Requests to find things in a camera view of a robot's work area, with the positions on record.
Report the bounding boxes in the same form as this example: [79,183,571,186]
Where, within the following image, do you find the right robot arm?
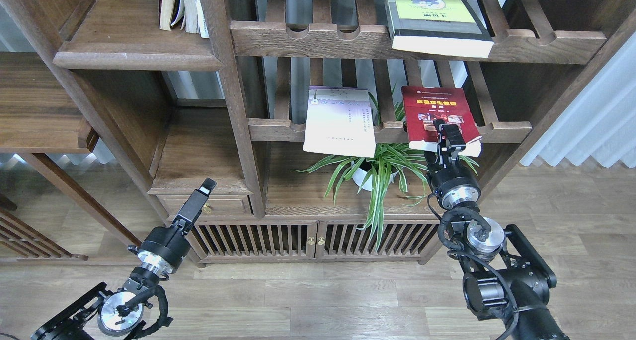
[425,119,567,340]

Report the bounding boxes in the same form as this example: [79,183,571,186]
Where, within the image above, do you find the spider plant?
[304,89,475,249]

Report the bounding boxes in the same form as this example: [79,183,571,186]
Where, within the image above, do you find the red book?
[401,86,482,157]

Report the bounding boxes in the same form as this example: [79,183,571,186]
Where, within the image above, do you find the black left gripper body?
[129,220,192,276]

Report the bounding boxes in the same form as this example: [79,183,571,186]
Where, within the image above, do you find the upright beige book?
[159,0,179,30]

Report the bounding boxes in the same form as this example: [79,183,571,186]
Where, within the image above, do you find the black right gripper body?
[423,151,481,211]

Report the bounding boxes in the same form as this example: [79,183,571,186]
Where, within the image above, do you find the white plant pot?
[350,161,378,191]

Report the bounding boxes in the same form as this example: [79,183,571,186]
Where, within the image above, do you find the upright white books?
[182,0,209,39]

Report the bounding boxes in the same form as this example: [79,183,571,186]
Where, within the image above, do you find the dark wooden bookshelf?
[1,0,635,264]

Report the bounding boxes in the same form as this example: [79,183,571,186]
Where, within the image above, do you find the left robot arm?
[31,179,216,340]

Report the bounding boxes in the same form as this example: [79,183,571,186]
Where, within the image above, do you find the brass drawer knob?
[201,204,213,215]

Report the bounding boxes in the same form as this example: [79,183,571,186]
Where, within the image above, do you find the white curtain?
[520,36,636,168]

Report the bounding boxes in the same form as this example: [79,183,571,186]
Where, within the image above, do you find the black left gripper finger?
[173,178,216,231]

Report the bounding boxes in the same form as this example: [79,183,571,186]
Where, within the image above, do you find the yellow and grey thick book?
[384,0,494,58]

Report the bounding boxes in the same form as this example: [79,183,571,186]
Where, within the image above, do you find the pale lavender book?
[303,86,376,157]

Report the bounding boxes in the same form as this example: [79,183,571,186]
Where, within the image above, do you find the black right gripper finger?
[433,119,466,157]

